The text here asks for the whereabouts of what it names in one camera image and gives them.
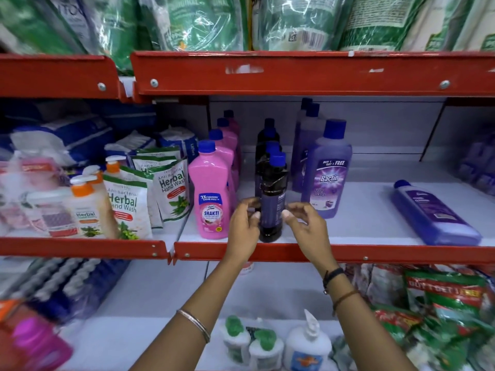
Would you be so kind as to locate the group of blurred purple bottles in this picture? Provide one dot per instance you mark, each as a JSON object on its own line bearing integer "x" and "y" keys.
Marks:
{"x": 479, "y": 166}

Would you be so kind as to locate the person's right hand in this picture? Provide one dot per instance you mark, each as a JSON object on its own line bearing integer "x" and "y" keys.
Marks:
{"x": 311, "y": 237}

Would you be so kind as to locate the person's right thumb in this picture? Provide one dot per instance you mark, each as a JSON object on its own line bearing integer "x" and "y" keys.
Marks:
{"x": 290, "y": 219}

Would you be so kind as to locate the pink bottle with blue cap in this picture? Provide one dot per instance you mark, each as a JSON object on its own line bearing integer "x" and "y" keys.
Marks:
{"x": 230, "y": 129}
{"x": 224, "y": 144}
{"x": 210, "y": 181}
{"x": 232, "y": 117}

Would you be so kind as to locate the orange capped pump bottle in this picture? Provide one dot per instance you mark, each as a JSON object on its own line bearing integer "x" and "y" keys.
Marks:
{"x": 94, "y": 173}
{"x": 91, "y": 212}
{"x": 113, "y": 166}

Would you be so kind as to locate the person's left hand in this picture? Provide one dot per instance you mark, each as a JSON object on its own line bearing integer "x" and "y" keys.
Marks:
{"x": 241, "y": 231}

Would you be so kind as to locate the white bottle with green cap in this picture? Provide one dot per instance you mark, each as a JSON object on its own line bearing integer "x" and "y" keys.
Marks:
{"x": 266, "y": 349}
{"x": 236, "y": 340}

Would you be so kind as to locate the pile of green red packets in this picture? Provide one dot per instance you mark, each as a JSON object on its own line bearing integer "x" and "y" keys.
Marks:
{"x": 444, "y": 312}

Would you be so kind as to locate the white pump dispenser bottle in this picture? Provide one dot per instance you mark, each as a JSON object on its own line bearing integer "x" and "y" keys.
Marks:
{"x": 307, "y": 347}

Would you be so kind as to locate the purple bottle with blue cap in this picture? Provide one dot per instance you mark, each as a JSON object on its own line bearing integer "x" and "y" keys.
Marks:
{"x": 303, "y": 150}
{"x": 305, "y": 102}
{"x": 433, "y": 216}
{"x": 328, "y": 169}

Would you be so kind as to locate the red metal shelf rail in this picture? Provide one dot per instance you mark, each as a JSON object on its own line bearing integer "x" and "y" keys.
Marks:
{"x": 367, "y": 253}
{"x": 77, "y": 248}
{"x": 54, "y": 75}
{"x": 309, "y": 75}

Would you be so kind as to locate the blue white striped package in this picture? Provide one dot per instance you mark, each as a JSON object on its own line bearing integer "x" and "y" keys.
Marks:
{"x": 65, "y": 285}

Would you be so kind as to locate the pile of pink white packets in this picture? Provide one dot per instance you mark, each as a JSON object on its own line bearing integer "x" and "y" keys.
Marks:
{"x": 31, "y": 197}

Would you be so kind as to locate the blue and white plastic pack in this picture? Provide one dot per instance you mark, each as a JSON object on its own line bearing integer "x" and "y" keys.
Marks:
{"x": 180, "y": 141}
{"x": 62, "y": 137}
{"x": 131, "y": 142}

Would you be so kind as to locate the brown thread wrist band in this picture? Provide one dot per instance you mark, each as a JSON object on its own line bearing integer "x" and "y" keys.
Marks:
{"x": 344, "y": 296}

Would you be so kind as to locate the black wrist band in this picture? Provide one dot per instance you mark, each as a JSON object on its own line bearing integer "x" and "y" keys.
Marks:
{"x": 333, "y": 275}

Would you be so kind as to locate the row of green plastic packets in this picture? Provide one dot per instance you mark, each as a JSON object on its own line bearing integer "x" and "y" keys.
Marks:
{"x": 294, "y": 19}

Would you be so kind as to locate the silver bangle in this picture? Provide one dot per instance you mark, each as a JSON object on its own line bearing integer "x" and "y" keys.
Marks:
{"x": 195, "y": 324}

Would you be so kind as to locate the person's right forearm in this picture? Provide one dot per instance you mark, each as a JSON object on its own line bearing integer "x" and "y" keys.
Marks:
{"x": 363, "y": 324}

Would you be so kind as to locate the white green hand wash pouch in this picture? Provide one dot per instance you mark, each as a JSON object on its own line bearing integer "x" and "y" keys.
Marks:
{"x": 158, "y": 150}
{"x": 154, "y": 162}
{"x": 129, "y": 204}
{"x": 172, "y": 189}
{"x": 133, "y": 174}

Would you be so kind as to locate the person's left forearm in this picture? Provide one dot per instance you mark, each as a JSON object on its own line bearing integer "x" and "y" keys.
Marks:
{"x": 193, "y": 324}

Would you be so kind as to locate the magenta plastic bottle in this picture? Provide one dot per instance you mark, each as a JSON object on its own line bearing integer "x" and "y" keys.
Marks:
{"x": 42, "y": 345}

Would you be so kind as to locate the person's left thumb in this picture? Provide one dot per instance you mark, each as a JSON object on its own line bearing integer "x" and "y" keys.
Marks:
{"x": 256, "y": 220}

